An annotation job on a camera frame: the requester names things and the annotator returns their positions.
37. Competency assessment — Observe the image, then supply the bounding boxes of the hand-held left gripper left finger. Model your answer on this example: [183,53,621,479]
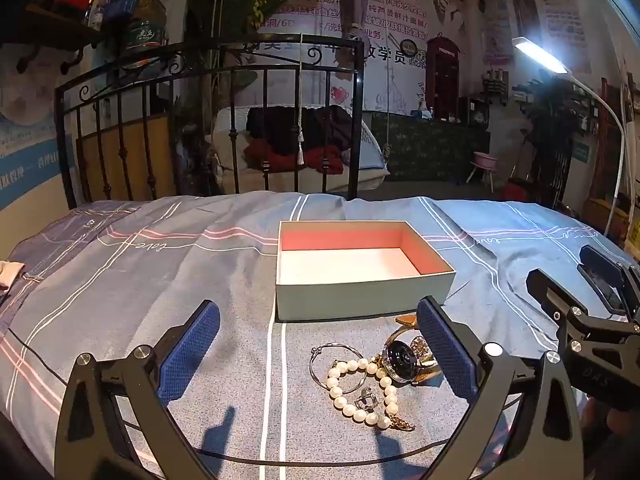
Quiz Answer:
[54,299,222,480]

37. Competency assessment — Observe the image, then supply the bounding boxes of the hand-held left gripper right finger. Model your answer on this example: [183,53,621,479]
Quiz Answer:
[416,295,586,480]

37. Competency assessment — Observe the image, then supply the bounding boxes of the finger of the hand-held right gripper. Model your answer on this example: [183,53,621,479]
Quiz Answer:
[577,245,640,318]
[526,268,640,361]

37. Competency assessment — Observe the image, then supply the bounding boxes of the black watch with beige strap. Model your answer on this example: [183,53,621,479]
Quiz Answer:
[382,312,443,386]

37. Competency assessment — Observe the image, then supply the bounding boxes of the small gold charm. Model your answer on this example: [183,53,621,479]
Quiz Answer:
[386,412,417,432]

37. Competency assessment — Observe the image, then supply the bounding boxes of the small silver ring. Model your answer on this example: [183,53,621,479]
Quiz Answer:
[352,391,382,412]

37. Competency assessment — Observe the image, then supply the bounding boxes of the grey box with pink inside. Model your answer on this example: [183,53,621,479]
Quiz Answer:
[274,220,457,323]

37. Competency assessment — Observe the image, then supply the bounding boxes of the white pearl bracelet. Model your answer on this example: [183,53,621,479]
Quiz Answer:
[326,357,401,430]

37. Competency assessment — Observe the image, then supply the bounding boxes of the thin silver bangle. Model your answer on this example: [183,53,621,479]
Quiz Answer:
[309,342,366,386]

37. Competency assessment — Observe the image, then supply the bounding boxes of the blue-grey plaid bed sheet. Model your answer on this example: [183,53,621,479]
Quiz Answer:
[0,192,640,480]

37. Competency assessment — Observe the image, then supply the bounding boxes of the pink stool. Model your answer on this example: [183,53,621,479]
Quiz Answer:
[467,151,502,194]

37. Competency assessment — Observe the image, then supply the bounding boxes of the green floral covered counter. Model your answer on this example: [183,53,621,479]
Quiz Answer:
[367,112,492,182]

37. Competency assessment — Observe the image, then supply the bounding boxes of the pink cloth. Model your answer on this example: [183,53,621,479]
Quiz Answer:
[0,260,27,295]

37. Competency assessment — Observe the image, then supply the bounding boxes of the yellow wooden board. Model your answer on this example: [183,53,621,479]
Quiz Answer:
[77,112,177,202]

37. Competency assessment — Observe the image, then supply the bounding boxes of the sofa with clothes pile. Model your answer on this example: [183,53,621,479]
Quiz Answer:
[210,105,392,195]

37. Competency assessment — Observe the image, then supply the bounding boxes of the red clothing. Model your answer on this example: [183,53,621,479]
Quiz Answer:
[243,139,347,175]

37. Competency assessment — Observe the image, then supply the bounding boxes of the light blue pillow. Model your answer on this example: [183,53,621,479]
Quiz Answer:
[360,120,392,177]

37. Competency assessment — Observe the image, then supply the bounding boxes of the white desk lamp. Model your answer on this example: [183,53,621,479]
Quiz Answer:
[510,36,632,241]

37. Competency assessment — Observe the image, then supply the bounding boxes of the black clothing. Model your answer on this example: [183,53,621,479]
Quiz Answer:
[246,106,362,162]

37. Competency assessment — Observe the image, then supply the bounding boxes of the red phone booth cabinet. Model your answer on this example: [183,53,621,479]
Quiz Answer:
[426,35,461,122]

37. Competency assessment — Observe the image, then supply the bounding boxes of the green round tin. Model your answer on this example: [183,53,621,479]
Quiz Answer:
[124,17,167,52]

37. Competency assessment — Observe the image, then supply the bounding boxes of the blue boxes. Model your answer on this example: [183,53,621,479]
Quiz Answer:
[101,0,139,19]

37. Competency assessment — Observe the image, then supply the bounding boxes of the hanging rope with knot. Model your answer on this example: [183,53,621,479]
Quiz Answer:
[377,0,397,172]

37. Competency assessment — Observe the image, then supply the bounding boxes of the wall poster with face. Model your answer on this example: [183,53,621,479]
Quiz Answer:
[537,0,594,75]
[477,0,509,67]

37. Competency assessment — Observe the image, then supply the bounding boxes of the blue and white wall poster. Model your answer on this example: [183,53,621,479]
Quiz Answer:
[0,42,77,212]

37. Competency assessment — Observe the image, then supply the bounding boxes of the white tassel cord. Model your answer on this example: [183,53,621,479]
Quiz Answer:
[296,34,307,167]

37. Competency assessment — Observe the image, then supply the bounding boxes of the black iron bed frame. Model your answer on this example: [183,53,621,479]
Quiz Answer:
[54,34,366,211]

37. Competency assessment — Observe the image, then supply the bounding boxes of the large printed wall banner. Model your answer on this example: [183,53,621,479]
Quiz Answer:
[240,0,469,112]

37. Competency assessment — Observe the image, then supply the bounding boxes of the wooden wall shelf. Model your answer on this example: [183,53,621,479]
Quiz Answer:
[15,4,167,76]

